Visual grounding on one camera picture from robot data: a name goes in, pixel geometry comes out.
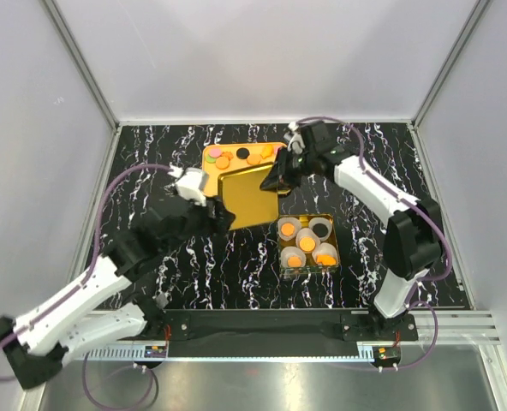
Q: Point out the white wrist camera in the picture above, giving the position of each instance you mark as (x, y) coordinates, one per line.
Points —
(190, 184)
(294, 139)

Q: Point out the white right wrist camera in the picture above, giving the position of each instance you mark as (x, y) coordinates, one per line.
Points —
(294, 139)

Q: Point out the white paper cup centre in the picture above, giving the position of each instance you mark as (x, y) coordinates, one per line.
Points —
(306, 232)

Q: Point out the gold square cookie tin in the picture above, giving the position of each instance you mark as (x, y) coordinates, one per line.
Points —
(310, 268)

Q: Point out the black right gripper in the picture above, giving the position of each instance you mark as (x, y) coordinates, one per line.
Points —
(277, 178)

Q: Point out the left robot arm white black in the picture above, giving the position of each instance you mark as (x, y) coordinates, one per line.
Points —
(40, 343)

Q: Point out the yellow star cookie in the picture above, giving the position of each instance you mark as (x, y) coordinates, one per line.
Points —
(267, 151)
(326, 260)

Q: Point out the black round cookie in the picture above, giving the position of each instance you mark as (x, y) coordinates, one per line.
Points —
(320, 230)
(242, 153)

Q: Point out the pink round cookie left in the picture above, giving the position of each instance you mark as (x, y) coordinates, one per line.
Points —
(215, 152)

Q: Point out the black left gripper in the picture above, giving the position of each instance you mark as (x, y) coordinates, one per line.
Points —
(218, 225)

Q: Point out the small orange flower cookie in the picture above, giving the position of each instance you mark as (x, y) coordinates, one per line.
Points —
(228, 155)

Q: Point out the yellow plastic tray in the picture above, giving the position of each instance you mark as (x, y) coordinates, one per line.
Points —
(213, 172)

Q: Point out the white paper cup bottom-right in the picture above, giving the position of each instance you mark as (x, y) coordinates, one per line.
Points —
(324, 248)

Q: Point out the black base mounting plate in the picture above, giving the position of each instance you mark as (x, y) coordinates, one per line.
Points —
(343, 324)

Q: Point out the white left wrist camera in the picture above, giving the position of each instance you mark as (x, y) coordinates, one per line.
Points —
(190, 184)

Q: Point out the white paper cup top-left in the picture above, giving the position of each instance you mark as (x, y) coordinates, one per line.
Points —
(296, 222)

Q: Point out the right electronics board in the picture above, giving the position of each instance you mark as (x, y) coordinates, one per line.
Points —
(388, 352)

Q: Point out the orange scalloped cookie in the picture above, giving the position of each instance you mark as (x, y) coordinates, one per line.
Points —
(287, 229)

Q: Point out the left electronics board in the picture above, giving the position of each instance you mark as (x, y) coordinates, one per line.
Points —
(152, 351)

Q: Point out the white paper cup bottom-left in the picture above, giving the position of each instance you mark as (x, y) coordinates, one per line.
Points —
(288, 251)

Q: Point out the electronics board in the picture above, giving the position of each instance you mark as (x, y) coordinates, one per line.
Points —
(388, 352)
(152, 351)

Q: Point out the white paper cup top-right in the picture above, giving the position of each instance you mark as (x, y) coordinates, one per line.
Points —
(324, 220)

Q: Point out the gold tin lid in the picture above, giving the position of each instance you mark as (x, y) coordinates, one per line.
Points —
(241, 194)

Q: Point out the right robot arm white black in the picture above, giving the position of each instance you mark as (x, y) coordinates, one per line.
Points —
(414, 237)

